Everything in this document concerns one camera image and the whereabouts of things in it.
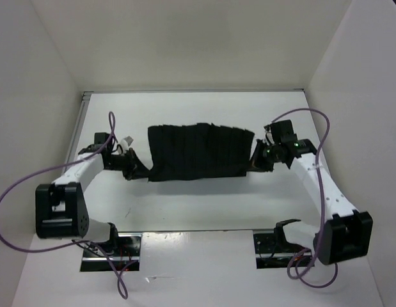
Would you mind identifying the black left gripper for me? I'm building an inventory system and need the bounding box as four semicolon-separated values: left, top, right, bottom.
104;147;154;180

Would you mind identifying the black pleated skirt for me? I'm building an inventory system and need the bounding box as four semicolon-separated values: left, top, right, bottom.
148;123;254;182

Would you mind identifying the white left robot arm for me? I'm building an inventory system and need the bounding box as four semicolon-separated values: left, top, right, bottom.
35;132;148;256

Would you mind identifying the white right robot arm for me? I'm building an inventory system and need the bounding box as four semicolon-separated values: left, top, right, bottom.
250;120;373;265

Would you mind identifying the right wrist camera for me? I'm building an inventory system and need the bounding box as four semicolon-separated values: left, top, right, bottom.
264;125;274;145

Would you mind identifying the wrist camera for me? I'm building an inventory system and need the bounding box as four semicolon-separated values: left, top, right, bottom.
117;136;133;154
264;125;274;145

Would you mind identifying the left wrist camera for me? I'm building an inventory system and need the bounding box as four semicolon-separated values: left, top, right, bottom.
117;136;133;154

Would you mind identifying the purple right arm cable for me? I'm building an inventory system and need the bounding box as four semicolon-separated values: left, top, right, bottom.
271;108;340;289

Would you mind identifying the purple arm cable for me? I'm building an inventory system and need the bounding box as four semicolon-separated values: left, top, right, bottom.
0;111;139;301
271;108;340;289

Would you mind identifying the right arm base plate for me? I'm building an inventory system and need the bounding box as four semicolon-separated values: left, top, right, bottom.
253;229;303;269

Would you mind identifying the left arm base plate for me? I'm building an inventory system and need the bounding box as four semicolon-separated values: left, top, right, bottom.
80;232;143;272

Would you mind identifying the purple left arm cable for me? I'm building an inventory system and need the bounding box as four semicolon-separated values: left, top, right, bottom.
0;111;139;301

